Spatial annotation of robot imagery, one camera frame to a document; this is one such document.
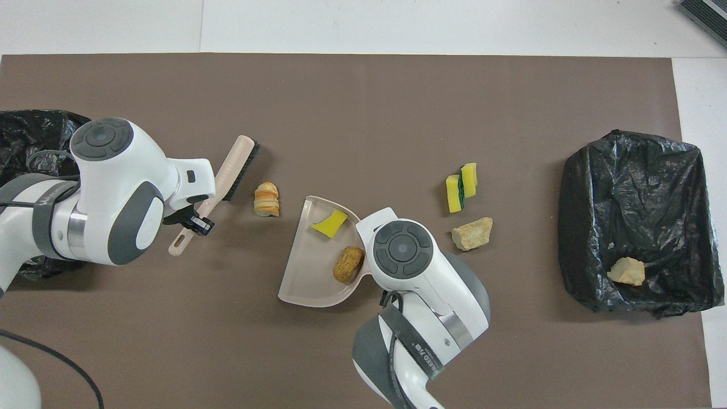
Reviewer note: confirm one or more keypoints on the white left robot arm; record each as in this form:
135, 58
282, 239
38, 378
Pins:
113, 187

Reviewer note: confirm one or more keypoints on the black bag bin with pink scrap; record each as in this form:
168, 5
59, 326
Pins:
23, 136

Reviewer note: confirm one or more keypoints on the grey ribbed device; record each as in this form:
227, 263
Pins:
707, 12

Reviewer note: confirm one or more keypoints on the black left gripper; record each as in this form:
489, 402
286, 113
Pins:
177, 217

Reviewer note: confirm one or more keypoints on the beige orange striped foam chunk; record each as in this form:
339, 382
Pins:
267, 199

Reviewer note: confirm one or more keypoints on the brown cork-like chunk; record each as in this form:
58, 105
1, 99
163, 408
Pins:
347, 264

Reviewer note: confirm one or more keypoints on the brown table mat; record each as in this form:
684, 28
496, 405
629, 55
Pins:
397, 113

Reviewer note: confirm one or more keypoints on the beige stone-like foam chunk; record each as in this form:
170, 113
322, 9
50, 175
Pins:
471, 234

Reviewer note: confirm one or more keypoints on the beige brush with black bristles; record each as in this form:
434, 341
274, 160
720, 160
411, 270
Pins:
233, 165

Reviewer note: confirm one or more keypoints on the pale beige foam chunk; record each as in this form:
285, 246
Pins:
625, 271

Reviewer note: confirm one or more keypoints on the plain yellow sponge piece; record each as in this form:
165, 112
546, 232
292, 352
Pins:
329, 224

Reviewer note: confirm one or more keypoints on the beige plastic dustpan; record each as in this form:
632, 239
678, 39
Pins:
309, 267

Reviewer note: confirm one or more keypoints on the black bag lined bin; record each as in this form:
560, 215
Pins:
596, 227

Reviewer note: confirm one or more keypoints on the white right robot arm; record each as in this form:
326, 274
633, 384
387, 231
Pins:
420, 272

